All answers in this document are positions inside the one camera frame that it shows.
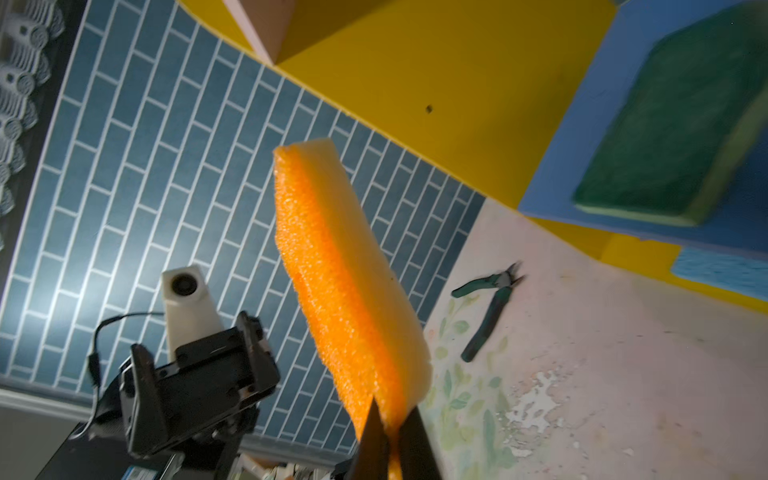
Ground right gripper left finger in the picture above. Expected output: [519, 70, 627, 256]
[341, 400, 389, 480]

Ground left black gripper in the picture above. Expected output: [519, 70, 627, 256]
[38, 311, 281, 479]

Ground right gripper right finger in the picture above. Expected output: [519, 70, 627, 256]
[398, 407, 442, 480]

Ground pale yellow sponge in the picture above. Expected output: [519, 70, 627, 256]
[274, 139, 432, 448]

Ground dark green scrub sponge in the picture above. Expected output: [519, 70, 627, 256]
[572, 1, 767, 227]

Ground yellow pink blue shelf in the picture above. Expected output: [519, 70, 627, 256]
[184, 1, 767, 312]

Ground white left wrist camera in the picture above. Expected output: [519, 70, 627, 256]
[161, 265, 224, 362]

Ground green handled pliers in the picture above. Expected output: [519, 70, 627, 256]
[451, 261, 525, 363]

